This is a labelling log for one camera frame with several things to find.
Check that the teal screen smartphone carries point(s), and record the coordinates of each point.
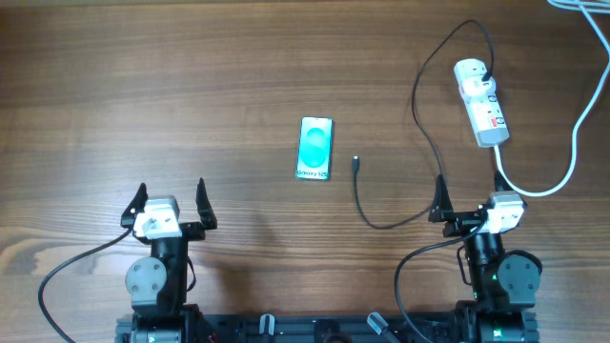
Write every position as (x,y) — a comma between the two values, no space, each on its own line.
(313,161)

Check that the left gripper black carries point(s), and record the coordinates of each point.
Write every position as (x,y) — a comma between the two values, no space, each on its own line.
(193,232)

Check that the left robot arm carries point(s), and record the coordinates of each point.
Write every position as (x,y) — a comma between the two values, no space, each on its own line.
(158,283)

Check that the white power strip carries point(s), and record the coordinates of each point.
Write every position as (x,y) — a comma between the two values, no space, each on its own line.
(487,120)

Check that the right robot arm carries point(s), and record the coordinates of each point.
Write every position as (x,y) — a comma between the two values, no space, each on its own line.
(504,283)

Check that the white charger adapter plug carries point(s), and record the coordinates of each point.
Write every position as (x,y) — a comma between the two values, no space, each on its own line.
(475,89)

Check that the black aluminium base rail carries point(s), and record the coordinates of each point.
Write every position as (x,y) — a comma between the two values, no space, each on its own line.
(437,327)

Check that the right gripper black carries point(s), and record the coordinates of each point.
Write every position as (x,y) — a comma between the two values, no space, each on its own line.
(444,211)

